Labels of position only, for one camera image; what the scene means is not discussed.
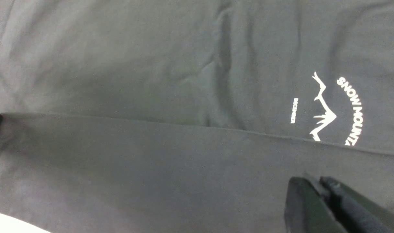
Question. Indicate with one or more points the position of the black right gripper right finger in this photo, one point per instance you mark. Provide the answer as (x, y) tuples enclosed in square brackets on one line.
[(355, 212)]

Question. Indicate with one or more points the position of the dark gray long-sleeved shirt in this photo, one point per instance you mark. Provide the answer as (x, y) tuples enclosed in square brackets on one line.
[(189, 116)]

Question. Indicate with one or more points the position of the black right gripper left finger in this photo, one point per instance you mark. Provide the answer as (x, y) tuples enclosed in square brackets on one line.
[(305, 210)]

